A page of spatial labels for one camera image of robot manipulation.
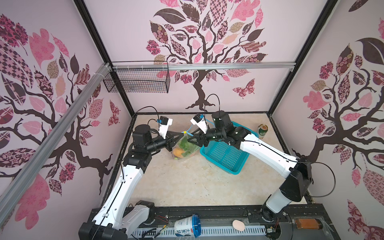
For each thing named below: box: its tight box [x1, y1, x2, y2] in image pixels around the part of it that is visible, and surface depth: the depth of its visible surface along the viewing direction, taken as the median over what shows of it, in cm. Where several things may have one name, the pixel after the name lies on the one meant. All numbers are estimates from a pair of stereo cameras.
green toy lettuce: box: [179, 136, 201, 157], surface depth 80 cm
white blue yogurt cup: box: [174, 214, 202, 238], surface depth 66 cm
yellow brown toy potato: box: [173, 147, 185, 158], surface depth 85 cm
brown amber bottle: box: [295, 218, 323, 230], surface depth 70 cm
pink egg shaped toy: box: [232, 219, 246, 232], surface depth 71 cm
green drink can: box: [257, 124, 269, 140], surface depth 100 cm
